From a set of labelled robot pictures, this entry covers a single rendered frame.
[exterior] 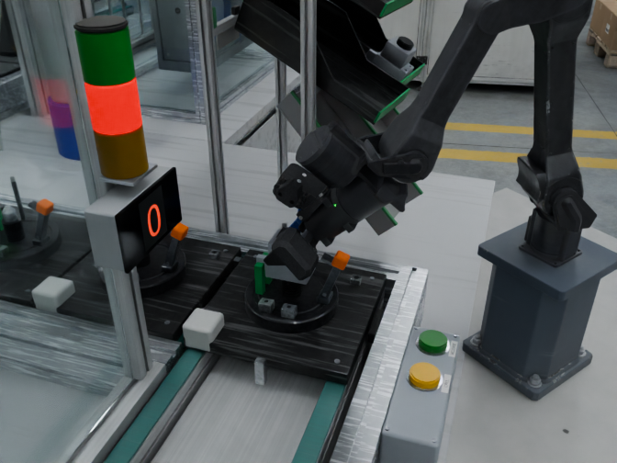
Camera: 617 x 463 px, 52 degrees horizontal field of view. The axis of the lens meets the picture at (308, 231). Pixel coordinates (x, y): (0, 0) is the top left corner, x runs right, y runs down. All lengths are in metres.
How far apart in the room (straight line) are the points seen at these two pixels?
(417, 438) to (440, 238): 0.63
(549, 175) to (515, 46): 4.06
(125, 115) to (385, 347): 0.47
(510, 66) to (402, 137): 4.18
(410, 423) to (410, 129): 0.35
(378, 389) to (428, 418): 0.07
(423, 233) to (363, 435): 0.66
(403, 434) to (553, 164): 0.39
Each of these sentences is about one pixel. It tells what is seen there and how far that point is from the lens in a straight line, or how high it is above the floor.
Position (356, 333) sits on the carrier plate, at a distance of 0.91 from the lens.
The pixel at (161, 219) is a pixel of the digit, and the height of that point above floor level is 1.20.
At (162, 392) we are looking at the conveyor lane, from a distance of 0.87.
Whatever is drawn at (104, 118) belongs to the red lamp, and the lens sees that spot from 0.66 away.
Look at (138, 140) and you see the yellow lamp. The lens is 0.68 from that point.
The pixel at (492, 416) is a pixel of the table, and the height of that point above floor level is 0.86.
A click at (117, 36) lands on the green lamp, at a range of 0.64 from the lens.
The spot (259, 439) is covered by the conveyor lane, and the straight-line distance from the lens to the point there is 0.84.
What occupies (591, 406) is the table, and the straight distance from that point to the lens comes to 1.04.
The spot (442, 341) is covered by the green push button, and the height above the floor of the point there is 0.97.
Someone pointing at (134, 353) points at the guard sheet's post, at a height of 1.01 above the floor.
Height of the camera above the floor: 1.56
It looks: 31 degrees down
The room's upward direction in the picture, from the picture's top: straight up
